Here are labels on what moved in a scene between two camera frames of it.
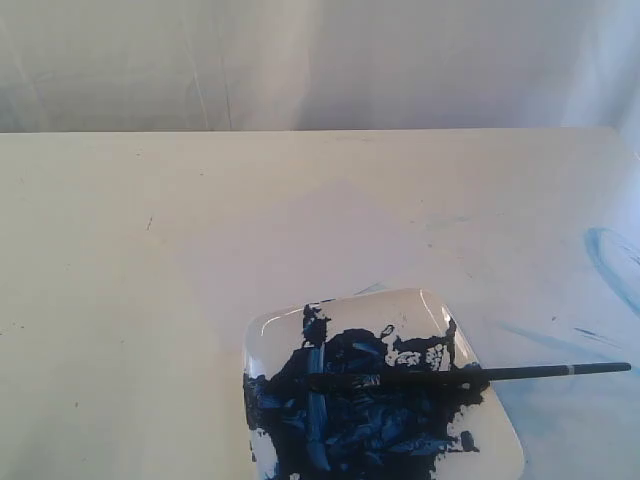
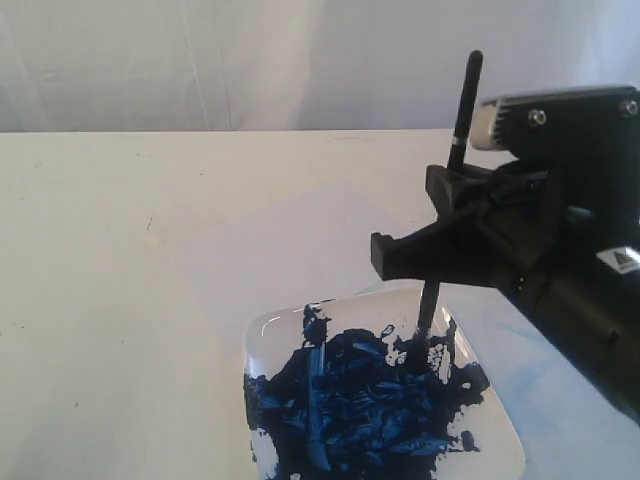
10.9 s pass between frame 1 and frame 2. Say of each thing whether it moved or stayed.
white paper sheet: stayed
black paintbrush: moved
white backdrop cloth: stayed
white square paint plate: stayed
